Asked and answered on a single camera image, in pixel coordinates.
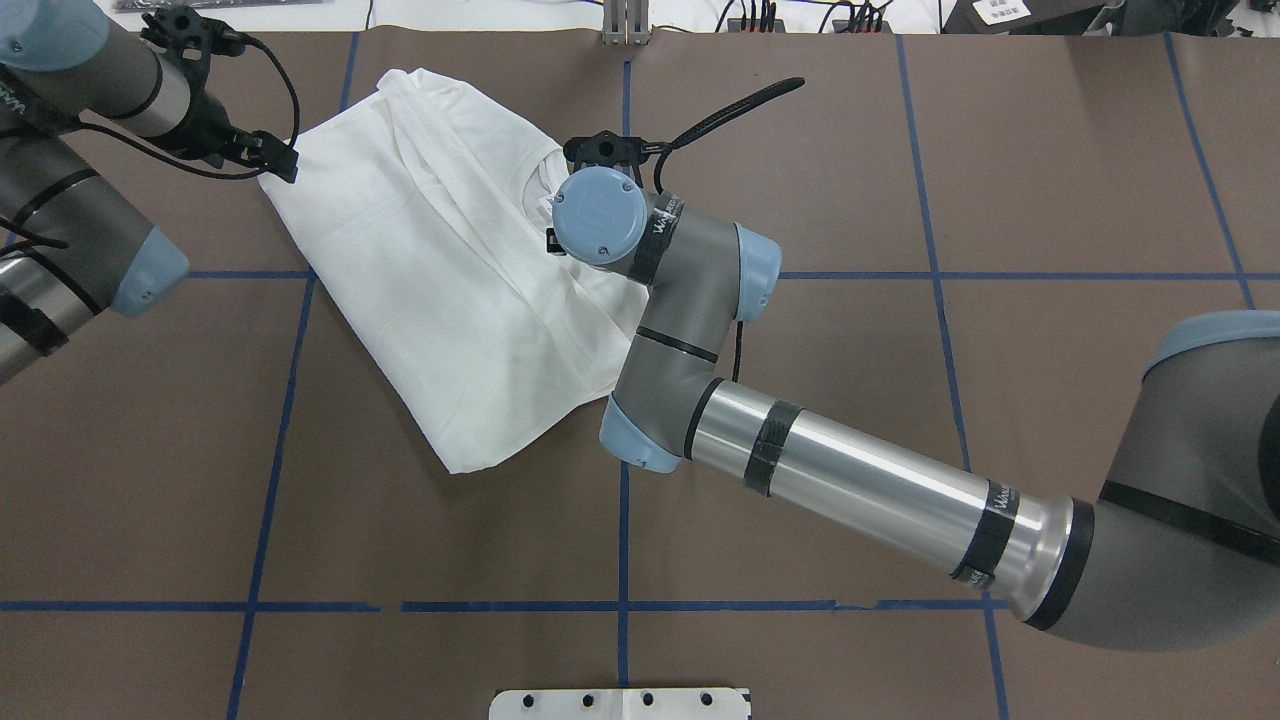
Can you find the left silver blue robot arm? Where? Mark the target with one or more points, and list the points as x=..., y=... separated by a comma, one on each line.
x=74, y=246

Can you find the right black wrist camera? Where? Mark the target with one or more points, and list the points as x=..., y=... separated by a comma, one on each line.
x=607, y=149

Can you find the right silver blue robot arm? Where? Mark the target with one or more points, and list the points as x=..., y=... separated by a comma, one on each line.
x=1177, y=552

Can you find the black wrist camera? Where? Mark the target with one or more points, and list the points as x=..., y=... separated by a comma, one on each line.
x=607, y=149
x=182, y=30

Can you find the white long-sleeve printed shirt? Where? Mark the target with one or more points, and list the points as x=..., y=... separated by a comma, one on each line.
x=423, y=210

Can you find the aluminium frame post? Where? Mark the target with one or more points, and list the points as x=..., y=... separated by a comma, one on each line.
x=626, y=23

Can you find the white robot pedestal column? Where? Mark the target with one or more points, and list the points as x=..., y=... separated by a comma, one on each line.
x=623, y=703

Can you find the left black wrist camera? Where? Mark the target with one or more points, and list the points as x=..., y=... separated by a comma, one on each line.
x=182, y=30

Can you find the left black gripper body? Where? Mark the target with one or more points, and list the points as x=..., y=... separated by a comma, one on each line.
x=213, y=122

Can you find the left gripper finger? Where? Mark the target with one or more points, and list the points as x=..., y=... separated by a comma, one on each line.
x=278, y=158

